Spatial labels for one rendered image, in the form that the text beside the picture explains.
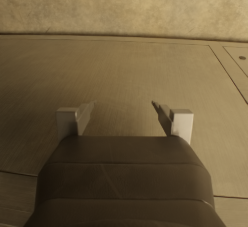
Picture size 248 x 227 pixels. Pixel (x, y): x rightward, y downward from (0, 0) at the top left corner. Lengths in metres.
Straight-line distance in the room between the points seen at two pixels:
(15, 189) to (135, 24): 0.76
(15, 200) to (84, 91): 0.27
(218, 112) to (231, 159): 0.12
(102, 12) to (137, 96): 0.55
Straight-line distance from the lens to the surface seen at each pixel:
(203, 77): 0.54
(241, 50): 0.80
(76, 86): 0.48
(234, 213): 0.30
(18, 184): 0.32
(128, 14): 0.88
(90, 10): 0.90
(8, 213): 0.30
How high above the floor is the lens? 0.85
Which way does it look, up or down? 51 degrees down
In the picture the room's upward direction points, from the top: 169 degrees counter-clockwise
